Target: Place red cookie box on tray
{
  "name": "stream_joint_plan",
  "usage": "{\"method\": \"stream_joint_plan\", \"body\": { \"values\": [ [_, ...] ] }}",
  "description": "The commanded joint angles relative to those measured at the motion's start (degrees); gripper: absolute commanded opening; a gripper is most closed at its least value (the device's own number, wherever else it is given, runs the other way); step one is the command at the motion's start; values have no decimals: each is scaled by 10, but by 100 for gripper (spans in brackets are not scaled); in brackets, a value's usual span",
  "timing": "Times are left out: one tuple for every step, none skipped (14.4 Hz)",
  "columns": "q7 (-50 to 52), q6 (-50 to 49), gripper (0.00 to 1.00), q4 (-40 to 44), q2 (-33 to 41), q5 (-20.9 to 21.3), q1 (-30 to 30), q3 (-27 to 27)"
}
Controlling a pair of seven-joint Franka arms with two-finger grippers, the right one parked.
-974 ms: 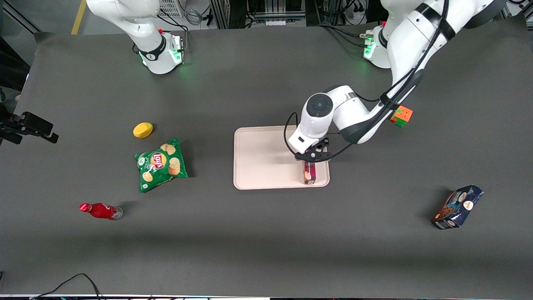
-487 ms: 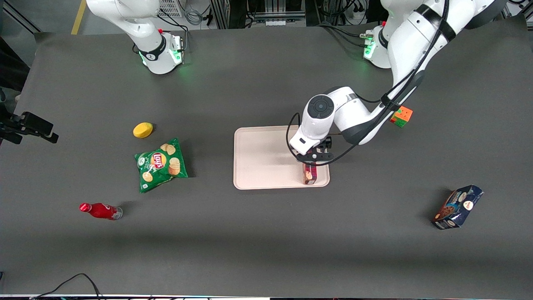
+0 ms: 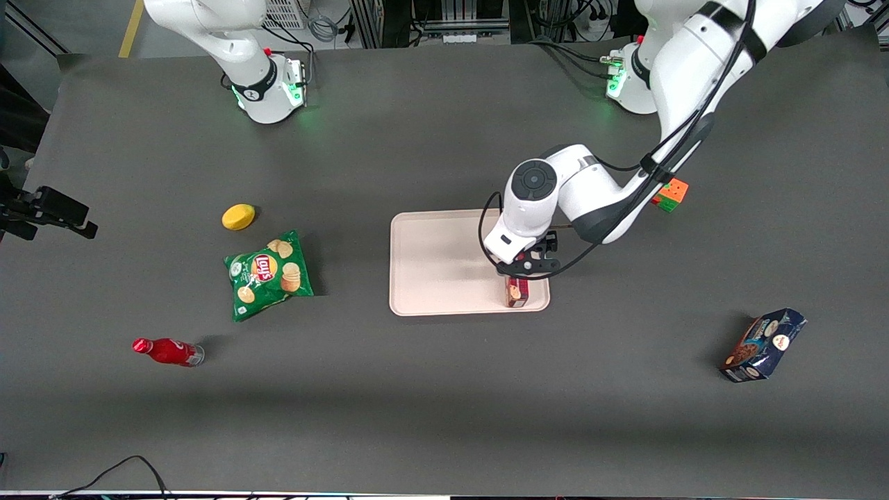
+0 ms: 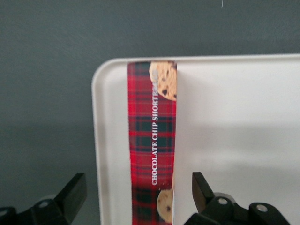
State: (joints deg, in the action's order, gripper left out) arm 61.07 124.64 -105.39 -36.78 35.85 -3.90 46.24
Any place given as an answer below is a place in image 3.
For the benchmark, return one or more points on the green potato chips bag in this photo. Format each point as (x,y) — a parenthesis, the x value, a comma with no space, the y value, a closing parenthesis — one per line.
(267,274)

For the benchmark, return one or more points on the orange and green puzzle cube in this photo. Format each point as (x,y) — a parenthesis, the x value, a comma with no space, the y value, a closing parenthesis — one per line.
(674,194)

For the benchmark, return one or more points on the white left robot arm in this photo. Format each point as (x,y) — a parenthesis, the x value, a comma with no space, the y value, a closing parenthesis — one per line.
(687,62)

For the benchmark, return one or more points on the white rectangular tray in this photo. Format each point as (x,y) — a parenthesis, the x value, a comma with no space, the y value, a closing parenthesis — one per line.
(437,264)

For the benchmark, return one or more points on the red tartan cookie box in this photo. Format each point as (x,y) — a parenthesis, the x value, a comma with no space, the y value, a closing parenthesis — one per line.
(517,293)

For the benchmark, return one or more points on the red cola bottle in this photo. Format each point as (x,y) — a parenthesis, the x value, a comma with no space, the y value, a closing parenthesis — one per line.
(170,351)

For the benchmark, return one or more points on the yellow lemon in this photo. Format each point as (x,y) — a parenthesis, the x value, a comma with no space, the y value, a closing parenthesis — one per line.
(238,217)

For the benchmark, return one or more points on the white power strip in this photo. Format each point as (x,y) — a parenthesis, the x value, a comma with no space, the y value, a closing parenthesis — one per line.
(458,37)

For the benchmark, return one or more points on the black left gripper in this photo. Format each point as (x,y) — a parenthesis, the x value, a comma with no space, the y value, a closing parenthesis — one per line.
(549,244)

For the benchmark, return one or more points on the dark blue cookie box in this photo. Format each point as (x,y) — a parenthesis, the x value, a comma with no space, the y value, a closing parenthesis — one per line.
(764,344)

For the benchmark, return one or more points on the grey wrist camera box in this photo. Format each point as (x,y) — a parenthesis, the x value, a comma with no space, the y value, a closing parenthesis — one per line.
(501,244)

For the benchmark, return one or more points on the white perforated panel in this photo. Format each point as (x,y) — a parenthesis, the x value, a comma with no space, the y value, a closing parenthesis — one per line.
(285,12)

